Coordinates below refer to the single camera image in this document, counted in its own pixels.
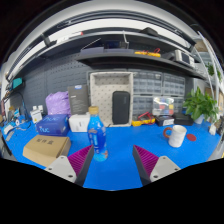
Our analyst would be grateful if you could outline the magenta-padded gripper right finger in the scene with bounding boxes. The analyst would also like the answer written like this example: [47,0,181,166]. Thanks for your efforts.
[132,144,182,187]

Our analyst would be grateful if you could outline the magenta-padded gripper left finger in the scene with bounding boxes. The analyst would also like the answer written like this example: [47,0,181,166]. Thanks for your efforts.
[44,144,96,188]

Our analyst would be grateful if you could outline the blue drink bottle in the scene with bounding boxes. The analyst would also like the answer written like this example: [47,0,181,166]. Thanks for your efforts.
[87,105,109,163]

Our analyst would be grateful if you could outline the brown cardboard box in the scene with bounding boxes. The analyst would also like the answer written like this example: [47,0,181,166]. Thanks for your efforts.
[22,134,72,168]

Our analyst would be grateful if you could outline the blue printed box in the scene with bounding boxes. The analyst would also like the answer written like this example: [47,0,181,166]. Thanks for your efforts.
[35,114,70,137]

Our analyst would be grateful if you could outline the black box with white label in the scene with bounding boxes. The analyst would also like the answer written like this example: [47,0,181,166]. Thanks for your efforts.
[154,114,175,127]

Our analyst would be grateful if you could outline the yellow multimeter with red leads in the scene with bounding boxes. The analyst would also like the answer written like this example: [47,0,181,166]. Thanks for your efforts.
[131,112,156,128]

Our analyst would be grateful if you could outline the flat black box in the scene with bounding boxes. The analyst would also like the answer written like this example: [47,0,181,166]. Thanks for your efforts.
[173,112,195,127]

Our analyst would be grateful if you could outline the white power adapter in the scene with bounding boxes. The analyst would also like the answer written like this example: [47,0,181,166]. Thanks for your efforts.
[209,123,218,136]

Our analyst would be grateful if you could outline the wide grey drawer cabinet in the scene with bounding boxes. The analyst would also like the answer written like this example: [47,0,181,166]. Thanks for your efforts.
[132,95,186,118]

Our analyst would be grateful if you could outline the purple plastic bag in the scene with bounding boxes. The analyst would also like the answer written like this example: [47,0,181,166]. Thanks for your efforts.
[45,91,72,117]

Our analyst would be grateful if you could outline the dark grey product box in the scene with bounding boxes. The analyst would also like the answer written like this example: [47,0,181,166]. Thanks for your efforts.
[67,84,90,116]

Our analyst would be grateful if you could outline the black zip case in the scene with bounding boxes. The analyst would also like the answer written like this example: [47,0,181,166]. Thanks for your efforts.
[111,90,131,126]

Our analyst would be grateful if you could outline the green potted plant, white pot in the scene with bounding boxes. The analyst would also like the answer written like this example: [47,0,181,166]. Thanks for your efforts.
[182,86,219,125]

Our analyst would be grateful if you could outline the white pegboard tray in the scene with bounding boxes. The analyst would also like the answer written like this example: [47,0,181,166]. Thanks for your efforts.
[89,71,134,128]

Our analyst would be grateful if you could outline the grey small-parts drawer cabinet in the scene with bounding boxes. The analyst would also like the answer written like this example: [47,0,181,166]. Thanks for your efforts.
[162,72,186,98]
[132,69,164,97]

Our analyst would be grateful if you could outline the small teal device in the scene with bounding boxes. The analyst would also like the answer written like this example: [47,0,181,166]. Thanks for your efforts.
[12,77,24,90]

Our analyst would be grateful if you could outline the black shelf unit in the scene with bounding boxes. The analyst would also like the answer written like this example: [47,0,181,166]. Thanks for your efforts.
[6,9,208,81]

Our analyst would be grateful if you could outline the white metal shelf rack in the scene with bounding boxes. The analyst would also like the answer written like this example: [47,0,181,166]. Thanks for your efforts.
[194,31,224,101]

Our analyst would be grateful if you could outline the white mug, brown handle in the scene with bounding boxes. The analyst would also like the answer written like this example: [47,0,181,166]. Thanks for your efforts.
[162,124,188,149]

